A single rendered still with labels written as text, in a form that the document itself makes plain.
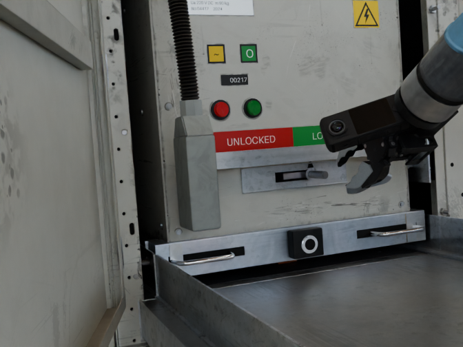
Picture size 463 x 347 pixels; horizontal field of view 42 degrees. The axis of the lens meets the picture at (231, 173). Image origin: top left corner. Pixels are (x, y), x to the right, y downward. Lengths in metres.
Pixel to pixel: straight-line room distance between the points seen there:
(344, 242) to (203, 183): 0.34
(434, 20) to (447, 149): 0.25
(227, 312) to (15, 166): 0.27
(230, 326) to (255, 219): 0.42
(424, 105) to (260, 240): 0.41
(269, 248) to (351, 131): 0.33
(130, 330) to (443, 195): 0.64
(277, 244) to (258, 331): 0.49
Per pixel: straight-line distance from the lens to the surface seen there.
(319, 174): 1.05
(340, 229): 1.12
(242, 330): 0.62
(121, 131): 0.93
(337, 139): 0.80
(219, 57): 1.03
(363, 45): 1.17
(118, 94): 0.94
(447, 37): 0.73
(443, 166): 1.21
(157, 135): 1.00
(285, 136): 1.07
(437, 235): 1.22
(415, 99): 0.78
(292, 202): 1.08
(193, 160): 0.89
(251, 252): 1.04
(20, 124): 0.57
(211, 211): 0.90
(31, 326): 0.57
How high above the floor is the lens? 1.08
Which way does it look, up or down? 3 degrees down
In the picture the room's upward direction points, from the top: 4 degrees counter-clockwise
